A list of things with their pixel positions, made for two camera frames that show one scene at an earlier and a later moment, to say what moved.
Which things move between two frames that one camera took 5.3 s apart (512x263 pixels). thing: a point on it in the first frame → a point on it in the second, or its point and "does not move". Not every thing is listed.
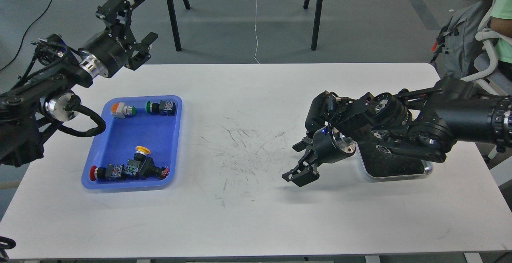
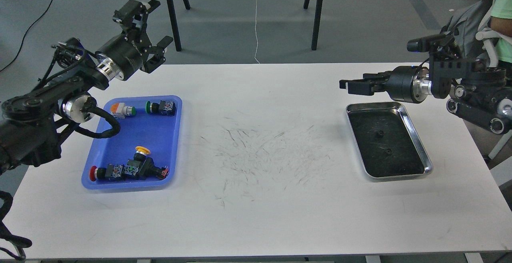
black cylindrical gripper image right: (329, 145) → (411, 84)
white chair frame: (486, 36) → (503, 172)
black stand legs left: (172, 7) does not move
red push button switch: (110, 171) does not move
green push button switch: (165, 108) does not move
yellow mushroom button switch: (141, 166) does not move
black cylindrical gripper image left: (106, 56) → (120, 58)
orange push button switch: (119, 110) does not move
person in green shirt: (501, 21) does not move
